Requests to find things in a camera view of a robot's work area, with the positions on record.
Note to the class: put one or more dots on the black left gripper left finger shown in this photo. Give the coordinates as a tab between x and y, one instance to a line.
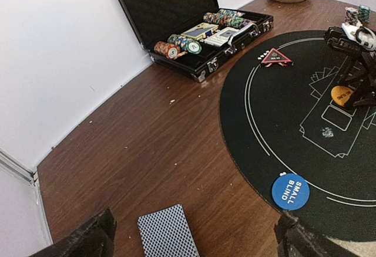
96	237

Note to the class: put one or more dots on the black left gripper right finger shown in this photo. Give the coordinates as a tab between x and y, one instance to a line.
295	239

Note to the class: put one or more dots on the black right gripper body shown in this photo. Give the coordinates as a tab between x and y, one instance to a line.
337	39

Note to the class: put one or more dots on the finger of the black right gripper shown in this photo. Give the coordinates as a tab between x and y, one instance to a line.
363	96
355	69

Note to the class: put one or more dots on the orange big blind button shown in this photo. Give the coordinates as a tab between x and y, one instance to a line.
341	94

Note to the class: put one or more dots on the blue small blind button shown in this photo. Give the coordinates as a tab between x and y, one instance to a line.
290	192

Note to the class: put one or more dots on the red triangle all-in marker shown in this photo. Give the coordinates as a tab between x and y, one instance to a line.
275	58

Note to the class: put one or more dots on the blue playing card deck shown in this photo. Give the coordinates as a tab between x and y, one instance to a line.
166	233

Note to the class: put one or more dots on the white blue chip stack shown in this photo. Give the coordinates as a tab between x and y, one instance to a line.
351	15

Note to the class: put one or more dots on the green chip stack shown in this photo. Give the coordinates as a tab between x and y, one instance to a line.
364	13

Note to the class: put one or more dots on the round black poker mat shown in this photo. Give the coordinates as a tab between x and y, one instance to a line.
279	120

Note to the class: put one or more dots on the purple green chip row in case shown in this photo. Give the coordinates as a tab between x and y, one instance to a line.
237	14

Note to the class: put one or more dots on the multicolour chip row in case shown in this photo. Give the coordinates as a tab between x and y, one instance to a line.
218	18

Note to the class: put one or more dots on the yellow card box in case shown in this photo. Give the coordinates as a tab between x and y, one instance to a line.
201	31

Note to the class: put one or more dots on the black poker chip case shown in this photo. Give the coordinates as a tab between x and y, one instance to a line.
155	20

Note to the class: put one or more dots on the red chip row in case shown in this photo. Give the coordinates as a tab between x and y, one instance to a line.
169	50

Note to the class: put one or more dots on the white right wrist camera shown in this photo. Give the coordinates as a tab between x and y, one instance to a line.
360	34

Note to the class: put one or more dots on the left aluminium frame post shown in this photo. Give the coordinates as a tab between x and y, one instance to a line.
30	177

